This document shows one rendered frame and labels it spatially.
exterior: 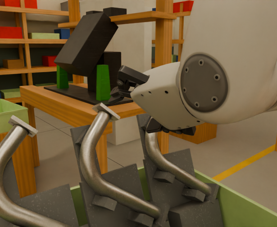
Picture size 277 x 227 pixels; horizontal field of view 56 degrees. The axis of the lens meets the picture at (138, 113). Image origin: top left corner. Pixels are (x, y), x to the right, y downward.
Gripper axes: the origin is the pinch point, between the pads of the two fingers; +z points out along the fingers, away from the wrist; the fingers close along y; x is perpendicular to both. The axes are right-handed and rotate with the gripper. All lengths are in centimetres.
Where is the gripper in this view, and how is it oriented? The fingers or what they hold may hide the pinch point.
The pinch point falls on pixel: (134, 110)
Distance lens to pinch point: 46.8
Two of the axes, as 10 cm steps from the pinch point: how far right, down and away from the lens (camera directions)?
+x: -4.0, 8.0, -4.5
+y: -7.1, -5.8, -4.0
